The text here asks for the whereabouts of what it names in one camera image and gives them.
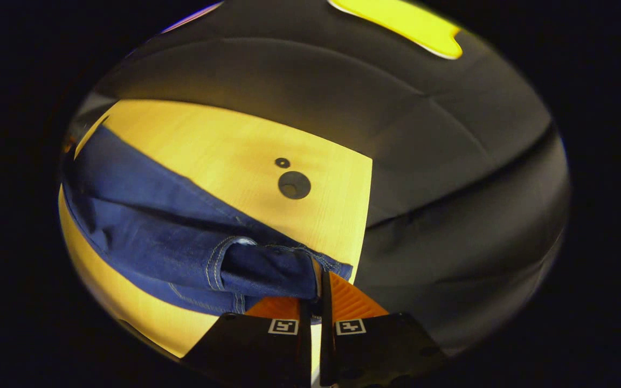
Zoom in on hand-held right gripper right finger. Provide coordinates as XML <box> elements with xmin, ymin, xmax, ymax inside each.
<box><xmin>319</xmin><ymin>269</ymin><xmax>447</xmax><ymax>388</ymax></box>

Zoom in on blue denim jeans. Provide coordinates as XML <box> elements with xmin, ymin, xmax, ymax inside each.
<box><xmin>61</xmin><ymin>125</ymin><xmax>354</xmax><ymax>324</ymax></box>

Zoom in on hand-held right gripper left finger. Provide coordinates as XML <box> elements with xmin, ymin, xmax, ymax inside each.
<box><xmin>181</xmin><ymin>295</ymin><xmax>312</xmax><ymax>388</ymax></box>

